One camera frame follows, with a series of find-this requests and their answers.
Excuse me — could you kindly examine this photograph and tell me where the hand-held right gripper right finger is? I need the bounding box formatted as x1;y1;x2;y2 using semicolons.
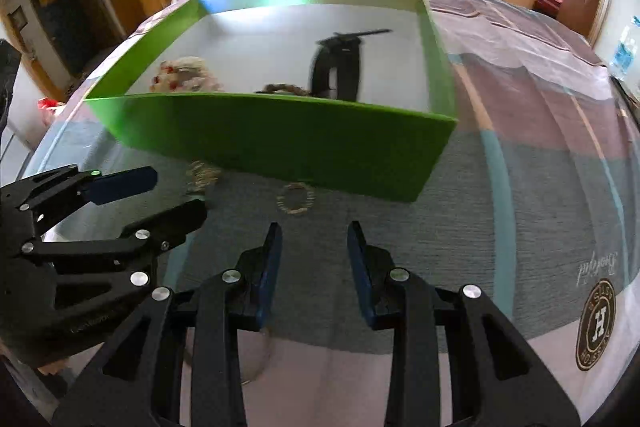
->
347;221;583;427

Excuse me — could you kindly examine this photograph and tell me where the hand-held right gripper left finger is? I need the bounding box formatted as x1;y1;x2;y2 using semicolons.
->
52;222;283;427

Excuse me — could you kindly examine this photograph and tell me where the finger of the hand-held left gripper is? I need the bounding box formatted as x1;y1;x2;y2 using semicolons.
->
0;164;158;235
22;198;208;284

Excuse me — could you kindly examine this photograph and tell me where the red and white bead bracelet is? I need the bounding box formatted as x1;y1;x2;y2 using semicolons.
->
149;56;223;94

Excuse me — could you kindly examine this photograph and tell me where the green cardboard box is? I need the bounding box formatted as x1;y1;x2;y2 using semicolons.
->
84;0;460;202

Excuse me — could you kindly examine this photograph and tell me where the brown bead bracelet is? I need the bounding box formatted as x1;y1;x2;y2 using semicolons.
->
255;82;313;96

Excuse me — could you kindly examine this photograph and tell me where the black wristwatch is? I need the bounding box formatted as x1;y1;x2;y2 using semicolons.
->
310;28;393;102

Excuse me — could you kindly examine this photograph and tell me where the striped printed tablecloth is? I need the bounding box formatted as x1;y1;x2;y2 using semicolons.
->
20;0;640;427

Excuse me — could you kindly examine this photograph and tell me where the clear water bottle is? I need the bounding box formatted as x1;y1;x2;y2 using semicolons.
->
607;17;640;80

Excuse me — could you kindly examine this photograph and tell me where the silver chain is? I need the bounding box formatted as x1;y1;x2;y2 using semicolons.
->
186;161;221;198

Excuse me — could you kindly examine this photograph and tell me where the small tan bead bracelet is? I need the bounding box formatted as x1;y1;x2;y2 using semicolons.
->
276;182;315;215

